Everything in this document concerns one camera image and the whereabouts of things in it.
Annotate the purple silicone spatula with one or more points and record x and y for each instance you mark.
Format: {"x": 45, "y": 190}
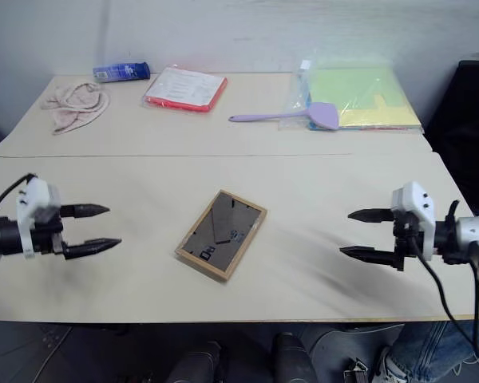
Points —
{"x": 323, "y": 115}

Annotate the dark rounded shape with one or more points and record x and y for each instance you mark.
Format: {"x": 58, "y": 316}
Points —
{"x": 293, "y": 359}
{"x": 195, "y": 365}

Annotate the wooden picture frame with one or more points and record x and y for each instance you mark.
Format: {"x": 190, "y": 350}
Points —
{"x": 219, "y": 235}

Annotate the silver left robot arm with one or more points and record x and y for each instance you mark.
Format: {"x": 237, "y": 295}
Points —
{"x": 4, "y": 237}

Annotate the grey rounded shape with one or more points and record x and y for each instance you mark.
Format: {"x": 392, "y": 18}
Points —
{"x": 343, "y": 343}

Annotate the plastic bag of coloured sheets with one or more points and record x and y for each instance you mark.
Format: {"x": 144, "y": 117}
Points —
{"x": 363, "y": 95}

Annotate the black chair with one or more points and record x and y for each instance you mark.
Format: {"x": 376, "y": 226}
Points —
{"x": 469, "y": 131}

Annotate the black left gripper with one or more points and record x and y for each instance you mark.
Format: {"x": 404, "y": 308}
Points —
{"x": 46, "y": 237}

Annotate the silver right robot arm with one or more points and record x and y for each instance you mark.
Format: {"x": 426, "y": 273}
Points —
{"x": 475, "y": 233}

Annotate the person's leg in jeans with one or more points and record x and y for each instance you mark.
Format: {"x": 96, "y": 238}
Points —
{"x": 431, "y": 347}

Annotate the red packet with paper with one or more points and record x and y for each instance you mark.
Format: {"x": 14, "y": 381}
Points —
{"x": 185, "y": 88}

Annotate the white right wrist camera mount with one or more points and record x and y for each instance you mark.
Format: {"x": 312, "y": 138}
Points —
{"x": 417, "y": 203}

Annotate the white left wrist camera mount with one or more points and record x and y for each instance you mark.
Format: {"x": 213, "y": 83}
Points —
{"x": 34, "y": 195}

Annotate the pink cloth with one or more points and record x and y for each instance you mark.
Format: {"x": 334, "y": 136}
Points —
{"x": 74, "y": 105}

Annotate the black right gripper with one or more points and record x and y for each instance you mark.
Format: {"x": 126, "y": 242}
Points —
{"x": 405, "y": 243}

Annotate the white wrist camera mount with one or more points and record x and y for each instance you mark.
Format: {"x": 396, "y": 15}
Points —
{"x": 417, "y": 203}
{"x": 34, "y": 195}

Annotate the blue tissue pack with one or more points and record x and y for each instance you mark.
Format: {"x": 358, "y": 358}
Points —
{"x": 121, "y": 72}

